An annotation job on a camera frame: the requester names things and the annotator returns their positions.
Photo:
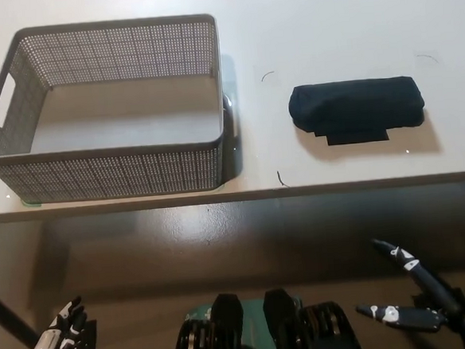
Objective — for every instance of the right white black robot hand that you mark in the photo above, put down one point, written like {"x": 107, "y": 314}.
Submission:
{"x": 432, "y": 288}

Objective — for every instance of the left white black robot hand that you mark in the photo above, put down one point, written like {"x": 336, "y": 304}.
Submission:
{"x": 49, "y": 347}

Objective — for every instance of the green tape strip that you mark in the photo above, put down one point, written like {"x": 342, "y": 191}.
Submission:
{"x": 31, "y": 203}

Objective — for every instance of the grey perforated plastic basket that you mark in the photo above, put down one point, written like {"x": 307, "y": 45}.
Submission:
{"x": 96, "y": 172}

